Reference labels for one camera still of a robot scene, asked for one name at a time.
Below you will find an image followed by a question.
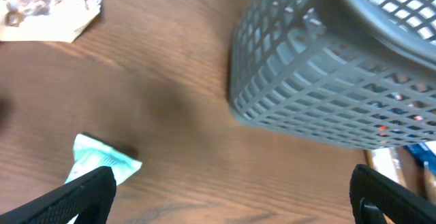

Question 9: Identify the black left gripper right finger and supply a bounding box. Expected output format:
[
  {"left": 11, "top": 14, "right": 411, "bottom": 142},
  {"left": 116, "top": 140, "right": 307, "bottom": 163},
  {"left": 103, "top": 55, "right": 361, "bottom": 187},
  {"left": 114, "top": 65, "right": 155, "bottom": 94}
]
[{"left": 349, "top": 164, "right": 435, "bottom": 224}]

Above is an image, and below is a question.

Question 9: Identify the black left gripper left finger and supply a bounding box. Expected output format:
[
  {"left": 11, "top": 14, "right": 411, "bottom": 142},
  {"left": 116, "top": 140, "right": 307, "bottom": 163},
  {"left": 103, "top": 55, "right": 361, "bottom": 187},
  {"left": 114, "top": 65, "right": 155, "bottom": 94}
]
[{"left": 1, "top": 166, "right": 116, "bottom": 223}]

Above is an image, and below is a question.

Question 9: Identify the orange tan cracker package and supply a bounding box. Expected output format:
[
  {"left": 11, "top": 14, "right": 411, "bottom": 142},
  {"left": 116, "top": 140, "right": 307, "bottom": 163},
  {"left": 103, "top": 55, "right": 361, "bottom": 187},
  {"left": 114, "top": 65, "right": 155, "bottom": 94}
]
[{"left": 364, "top": 148, "right": 407, "bottom": 187}]

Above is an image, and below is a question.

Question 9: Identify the blue tissue multipack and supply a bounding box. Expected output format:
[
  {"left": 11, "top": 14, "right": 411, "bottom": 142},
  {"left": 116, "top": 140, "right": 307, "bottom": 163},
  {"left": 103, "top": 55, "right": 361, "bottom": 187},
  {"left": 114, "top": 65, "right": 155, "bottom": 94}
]
[{"left": 405, "top": 141, "right": 436, "bottom": 174}]

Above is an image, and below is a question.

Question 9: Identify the grey plastic basket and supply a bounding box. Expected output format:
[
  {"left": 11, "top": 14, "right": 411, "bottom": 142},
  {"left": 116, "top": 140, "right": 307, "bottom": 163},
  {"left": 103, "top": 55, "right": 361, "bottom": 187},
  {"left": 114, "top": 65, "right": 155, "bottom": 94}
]
[{"left": 228, "top": 0, "right": 435, "bottom": 149}]

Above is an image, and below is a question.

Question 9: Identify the small teal white packet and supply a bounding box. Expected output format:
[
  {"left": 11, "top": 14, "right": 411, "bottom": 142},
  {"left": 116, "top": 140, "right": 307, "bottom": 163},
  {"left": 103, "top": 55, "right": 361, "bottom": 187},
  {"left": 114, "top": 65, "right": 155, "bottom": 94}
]
[{"left": 63, "top": 133, "right": 143, "bottom": 224}]

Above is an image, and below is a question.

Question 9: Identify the crumpled beige snack bag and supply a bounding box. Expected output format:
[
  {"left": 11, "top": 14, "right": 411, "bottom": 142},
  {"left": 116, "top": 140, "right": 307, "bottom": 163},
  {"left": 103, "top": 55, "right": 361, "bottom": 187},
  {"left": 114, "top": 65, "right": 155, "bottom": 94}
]
[{"left": 1, "top": 0, "right": 102, "bottom": 43}]

